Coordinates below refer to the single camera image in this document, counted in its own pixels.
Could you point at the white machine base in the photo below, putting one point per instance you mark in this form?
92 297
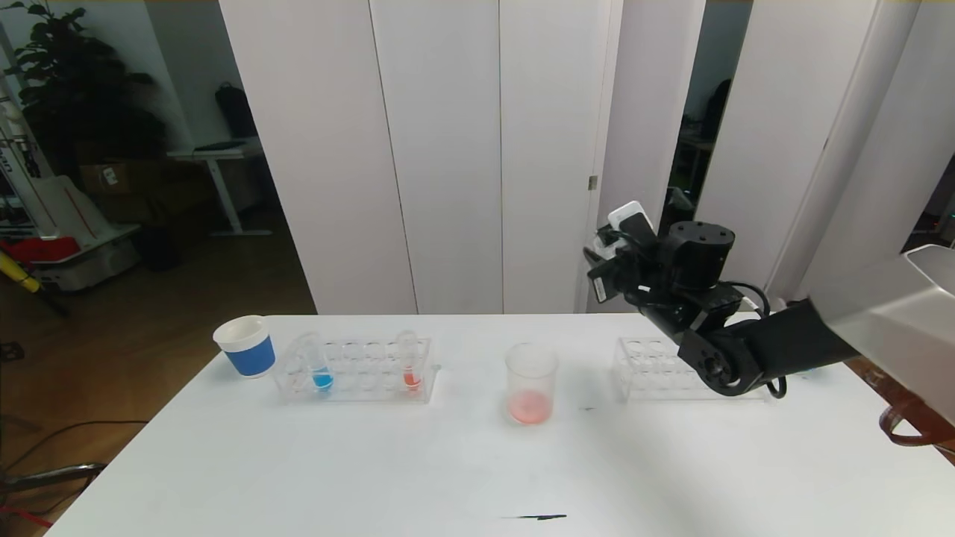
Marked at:
89 261

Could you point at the blue and white cup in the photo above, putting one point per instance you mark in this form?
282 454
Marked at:
252 358

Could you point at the white office desk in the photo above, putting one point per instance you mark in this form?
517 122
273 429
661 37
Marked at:
224 154

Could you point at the test tube with red pigment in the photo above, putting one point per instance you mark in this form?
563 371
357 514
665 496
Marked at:
411 380

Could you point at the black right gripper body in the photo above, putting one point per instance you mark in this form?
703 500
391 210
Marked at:
598 284

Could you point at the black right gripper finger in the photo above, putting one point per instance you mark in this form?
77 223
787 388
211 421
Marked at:
592 256

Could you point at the grey metal chair leg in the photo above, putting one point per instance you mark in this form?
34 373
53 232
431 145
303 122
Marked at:
67 473

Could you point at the dark green potted plant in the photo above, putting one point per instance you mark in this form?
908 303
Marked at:
74 82

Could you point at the clear plastic beaker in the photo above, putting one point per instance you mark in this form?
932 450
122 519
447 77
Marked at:
531 388

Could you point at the black backpack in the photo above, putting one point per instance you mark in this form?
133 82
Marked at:
237 112

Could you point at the clear acrylic test tube rack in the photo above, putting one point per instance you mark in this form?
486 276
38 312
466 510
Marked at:
649 373
358 358

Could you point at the dark floor socket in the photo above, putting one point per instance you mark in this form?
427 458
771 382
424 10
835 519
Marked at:
11 350

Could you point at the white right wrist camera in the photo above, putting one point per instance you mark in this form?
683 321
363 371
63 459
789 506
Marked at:
633 218

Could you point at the brown cardboard box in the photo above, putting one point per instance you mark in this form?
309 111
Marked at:
119 179

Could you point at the test tube with blue pigment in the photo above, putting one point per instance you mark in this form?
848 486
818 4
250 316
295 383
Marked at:
322 382

